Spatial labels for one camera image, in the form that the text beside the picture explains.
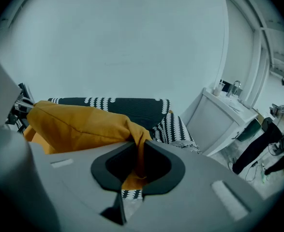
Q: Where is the black white striped blanket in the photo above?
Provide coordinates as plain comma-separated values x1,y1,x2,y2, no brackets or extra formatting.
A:
47,97,202,201

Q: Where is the white sink cabinet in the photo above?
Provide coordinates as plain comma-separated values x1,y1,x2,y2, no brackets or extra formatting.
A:
185,87,260,157

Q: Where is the dark green bin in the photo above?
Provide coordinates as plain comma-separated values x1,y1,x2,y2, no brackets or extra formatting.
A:
237,118,263,143

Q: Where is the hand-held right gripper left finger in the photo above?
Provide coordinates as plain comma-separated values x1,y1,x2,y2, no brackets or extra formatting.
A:
32,141,135,226

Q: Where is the white window blind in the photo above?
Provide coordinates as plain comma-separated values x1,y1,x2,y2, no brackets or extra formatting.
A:
225,0,256,103

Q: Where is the clear cup with straw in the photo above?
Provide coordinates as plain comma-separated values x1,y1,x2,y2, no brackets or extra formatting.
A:
213,80,224,97

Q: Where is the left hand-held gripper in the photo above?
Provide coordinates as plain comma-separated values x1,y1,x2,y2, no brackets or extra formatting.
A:
5,97,35,130

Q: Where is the silver sink faucet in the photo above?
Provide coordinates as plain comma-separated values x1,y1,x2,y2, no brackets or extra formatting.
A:
226,80,243,99

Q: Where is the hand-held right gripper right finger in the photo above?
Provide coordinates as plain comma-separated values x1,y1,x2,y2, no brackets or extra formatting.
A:
132,140,266,232

